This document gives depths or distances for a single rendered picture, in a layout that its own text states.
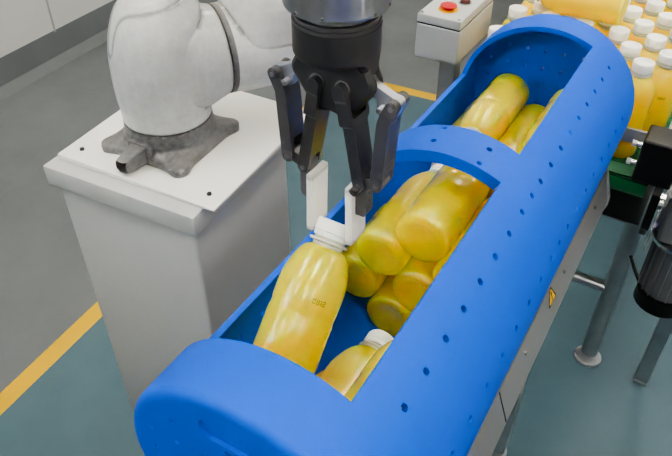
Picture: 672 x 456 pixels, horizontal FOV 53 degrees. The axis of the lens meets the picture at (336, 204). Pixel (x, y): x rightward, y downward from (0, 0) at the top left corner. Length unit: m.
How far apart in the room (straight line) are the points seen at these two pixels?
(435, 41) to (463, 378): 0.98
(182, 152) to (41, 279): 1.48
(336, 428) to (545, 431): 1.56
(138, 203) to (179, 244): 0.10
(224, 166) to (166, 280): 0.24
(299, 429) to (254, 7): 0.75
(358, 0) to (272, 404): 0.31
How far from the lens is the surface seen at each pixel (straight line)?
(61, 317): 2.43
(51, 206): 2.90
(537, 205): 0.82
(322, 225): 0.68
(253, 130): 1.26
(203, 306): 1.25
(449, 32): 1.49
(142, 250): 1.25
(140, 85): 1.12
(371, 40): 0.55
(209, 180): 1.15
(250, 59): 1.14
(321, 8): 0.53
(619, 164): 1.46
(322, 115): 0.62
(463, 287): 0.67
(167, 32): 1.09
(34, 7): 3.91
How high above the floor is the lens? 1.68
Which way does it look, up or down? 39 degrees down
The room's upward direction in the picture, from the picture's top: straight up
